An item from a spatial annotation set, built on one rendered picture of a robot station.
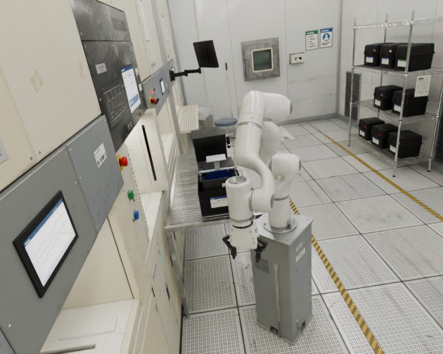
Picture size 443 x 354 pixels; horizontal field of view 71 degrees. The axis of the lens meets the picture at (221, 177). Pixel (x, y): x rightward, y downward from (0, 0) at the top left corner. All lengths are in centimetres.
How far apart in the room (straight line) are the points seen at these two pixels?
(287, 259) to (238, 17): 494
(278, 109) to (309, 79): 516
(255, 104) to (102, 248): 76
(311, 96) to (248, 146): 545
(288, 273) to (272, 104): 95
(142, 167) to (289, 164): 98
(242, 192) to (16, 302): 64
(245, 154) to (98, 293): 80
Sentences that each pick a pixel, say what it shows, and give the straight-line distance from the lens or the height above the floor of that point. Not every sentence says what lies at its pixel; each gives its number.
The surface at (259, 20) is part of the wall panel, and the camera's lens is 611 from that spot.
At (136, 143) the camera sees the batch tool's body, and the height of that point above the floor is 122.
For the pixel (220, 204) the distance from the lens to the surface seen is 190.
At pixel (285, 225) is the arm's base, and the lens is 174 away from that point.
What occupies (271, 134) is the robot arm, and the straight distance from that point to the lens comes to 139.
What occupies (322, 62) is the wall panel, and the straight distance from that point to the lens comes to 645.
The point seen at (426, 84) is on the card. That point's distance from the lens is 403.
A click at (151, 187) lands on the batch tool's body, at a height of 90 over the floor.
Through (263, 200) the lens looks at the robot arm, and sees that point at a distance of 99.
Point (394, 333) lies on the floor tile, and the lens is 235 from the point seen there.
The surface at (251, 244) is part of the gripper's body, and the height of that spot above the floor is 109.
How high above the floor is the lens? 175
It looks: 24 degrees down
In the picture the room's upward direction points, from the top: 8 degrees counter-clockwise
